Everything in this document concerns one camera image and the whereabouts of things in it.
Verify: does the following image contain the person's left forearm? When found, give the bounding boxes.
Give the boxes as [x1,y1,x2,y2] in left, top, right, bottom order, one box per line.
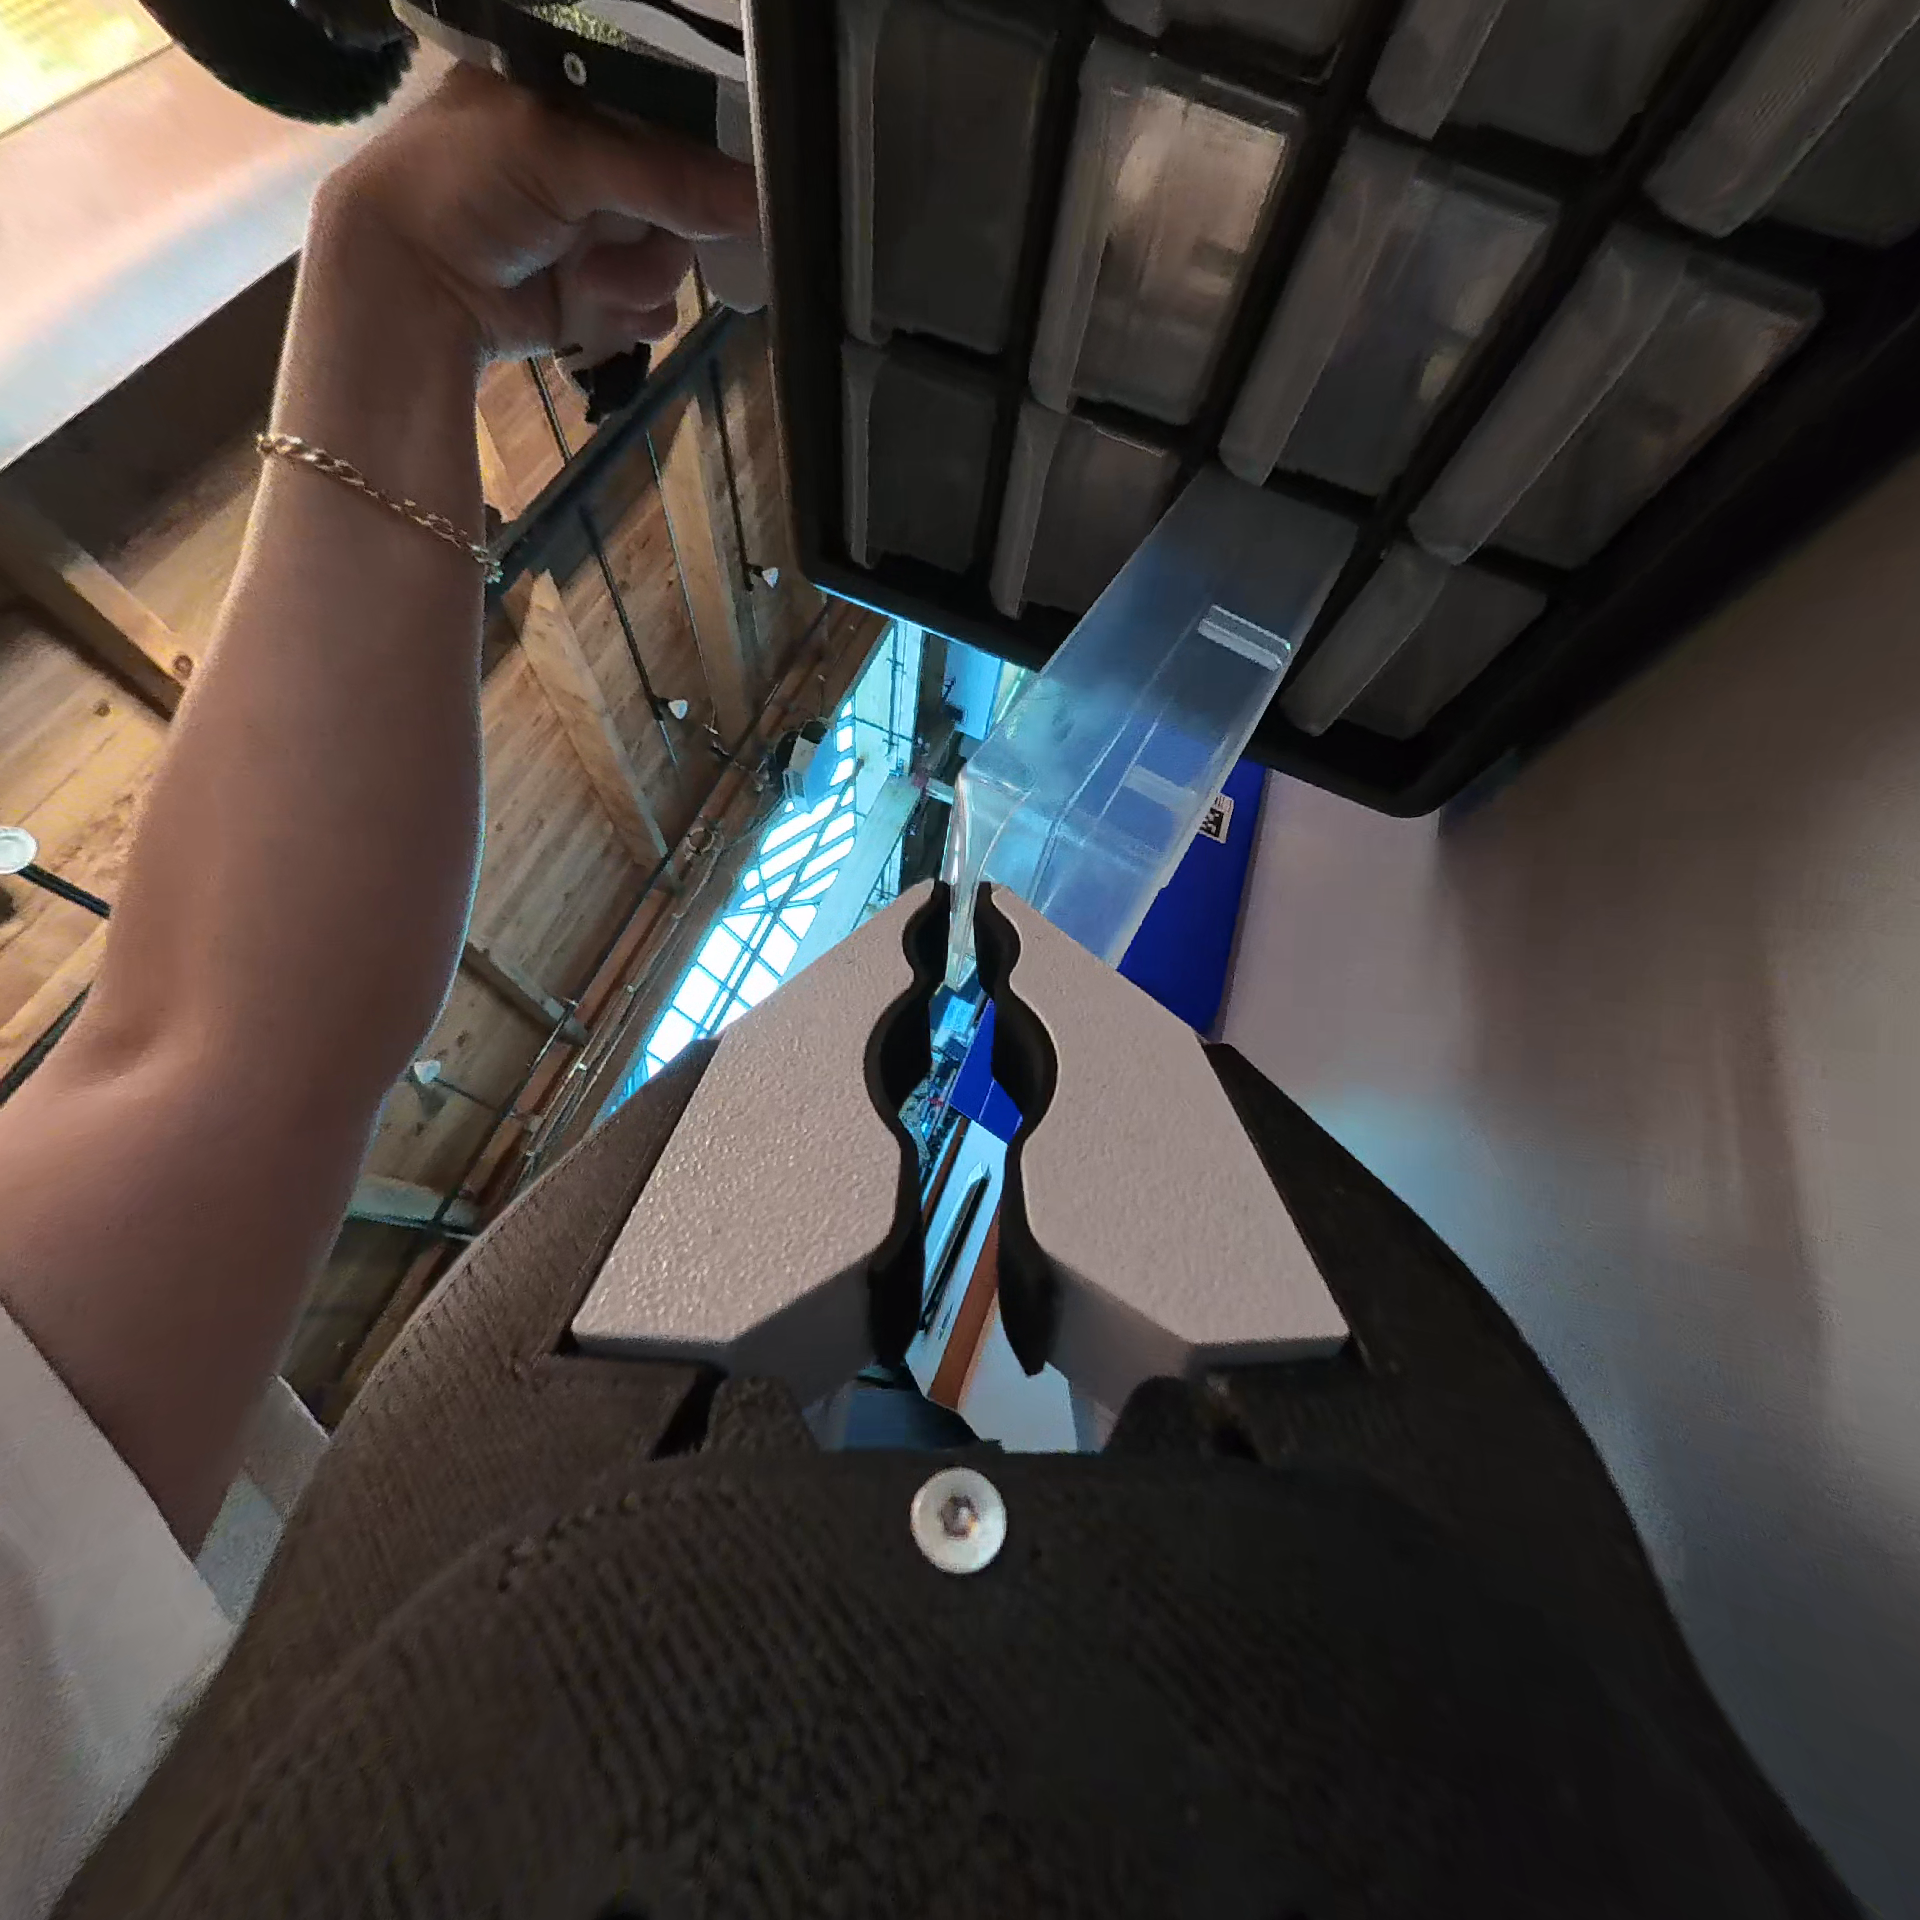
[0,322,504,1561]

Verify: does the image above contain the gold chain bracelet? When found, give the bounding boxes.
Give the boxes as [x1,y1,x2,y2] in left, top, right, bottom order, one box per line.
[250,430,508,587]

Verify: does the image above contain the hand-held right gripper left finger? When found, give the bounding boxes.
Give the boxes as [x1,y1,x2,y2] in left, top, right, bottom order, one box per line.
[569,881,933,1421]

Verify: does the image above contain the black drawer cabinet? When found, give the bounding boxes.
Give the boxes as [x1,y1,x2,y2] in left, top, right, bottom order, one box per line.
[743,0,1920,821]

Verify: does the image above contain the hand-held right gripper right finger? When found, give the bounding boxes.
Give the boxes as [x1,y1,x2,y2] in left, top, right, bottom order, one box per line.
[974,883,1352,1444]

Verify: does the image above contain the person's white shirt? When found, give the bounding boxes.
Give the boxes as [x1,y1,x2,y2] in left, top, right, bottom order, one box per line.
[0,1303,335,1920]

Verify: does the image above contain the clear plastic parts drawer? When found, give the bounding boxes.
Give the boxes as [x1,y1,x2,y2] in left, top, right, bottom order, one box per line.
[942,463,1359,985]

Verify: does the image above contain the rows of clear cabinet drawers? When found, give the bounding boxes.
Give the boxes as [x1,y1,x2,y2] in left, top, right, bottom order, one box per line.
[831,0,1920,746]

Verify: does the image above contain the person's left hand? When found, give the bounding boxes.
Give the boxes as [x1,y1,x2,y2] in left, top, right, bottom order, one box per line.
[304,67,768,373]

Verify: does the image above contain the bright window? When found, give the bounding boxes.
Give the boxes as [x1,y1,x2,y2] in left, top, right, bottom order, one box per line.
[642,705,905,1079]

